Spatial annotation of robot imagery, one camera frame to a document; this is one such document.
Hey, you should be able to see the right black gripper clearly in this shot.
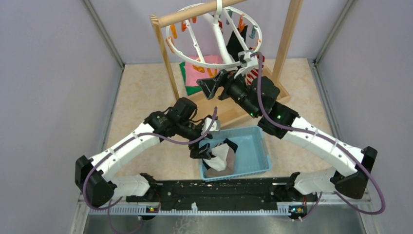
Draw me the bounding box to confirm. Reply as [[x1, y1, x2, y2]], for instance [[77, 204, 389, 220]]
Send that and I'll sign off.
[[197, 66, 260, 119]]

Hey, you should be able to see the grey striped-cuff sock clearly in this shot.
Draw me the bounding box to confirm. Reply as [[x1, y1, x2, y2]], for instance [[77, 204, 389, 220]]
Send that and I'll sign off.
[[203, 148, 236, 178]]

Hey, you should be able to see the black sock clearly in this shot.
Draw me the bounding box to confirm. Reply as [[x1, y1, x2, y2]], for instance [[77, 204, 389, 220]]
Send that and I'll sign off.
[[226, 32, 245, 64], [203, 138, 238, 169]]

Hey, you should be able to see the light blue plastic basket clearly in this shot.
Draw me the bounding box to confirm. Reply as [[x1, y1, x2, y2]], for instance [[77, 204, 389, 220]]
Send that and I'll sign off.
[[199, 126, 272, 182]]

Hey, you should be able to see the white round clip hanger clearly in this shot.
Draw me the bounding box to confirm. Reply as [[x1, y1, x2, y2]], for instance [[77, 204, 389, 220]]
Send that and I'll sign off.
[[158, 0, 263, 69]]

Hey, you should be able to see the white sock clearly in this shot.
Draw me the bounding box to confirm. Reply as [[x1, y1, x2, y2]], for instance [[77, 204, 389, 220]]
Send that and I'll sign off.
[[204, 144, 230, 171]]

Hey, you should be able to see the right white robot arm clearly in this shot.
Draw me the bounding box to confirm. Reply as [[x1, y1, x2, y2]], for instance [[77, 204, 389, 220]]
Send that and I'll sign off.
[[197, 70, 377, 201]]

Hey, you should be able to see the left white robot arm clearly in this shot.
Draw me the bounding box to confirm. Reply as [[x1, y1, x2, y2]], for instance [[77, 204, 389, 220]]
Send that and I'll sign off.
[[75, 97, 218, 210]]

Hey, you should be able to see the green folded cloth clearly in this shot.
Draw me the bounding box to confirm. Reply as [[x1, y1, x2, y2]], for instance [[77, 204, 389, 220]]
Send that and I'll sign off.
[[179, 61, 202, 97]]

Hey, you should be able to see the pink folded cloth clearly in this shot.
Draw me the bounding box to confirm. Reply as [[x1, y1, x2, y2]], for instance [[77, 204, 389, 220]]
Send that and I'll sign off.
[[184, 55, 223, 87]]

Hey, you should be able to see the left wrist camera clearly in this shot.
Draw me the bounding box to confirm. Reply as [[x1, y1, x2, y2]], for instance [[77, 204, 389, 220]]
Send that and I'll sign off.
[[202, 117, 221, 134]]

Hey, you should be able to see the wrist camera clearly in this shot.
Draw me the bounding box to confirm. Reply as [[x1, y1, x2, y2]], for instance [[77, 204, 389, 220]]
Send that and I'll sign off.
[[202, 117, 221, 134], [234, 50, 259, 78]]

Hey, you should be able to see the wooden drying rack frame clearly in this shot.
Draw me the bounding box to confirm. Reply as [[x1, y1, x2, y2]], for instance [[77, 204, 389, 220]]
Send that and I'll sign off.
[[150, 0, 304, 130]]

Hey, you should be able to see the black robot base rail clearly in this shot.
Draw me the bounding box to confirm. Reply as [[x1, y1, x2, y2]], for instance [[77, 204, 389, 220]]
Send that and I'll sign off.
[[126, 177, 318, 211]]

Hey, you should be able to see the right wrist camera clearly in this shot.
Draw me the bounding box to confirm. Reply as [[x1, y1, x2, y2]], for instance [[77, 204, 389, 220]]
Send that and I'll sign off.
[[234, 50, 259, 78]]

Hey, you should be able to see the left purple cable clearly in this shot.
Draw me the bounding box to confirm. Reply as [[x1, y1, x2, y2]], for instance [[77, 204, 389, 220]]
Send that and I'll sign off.
[[82, 106, 218, 234]]

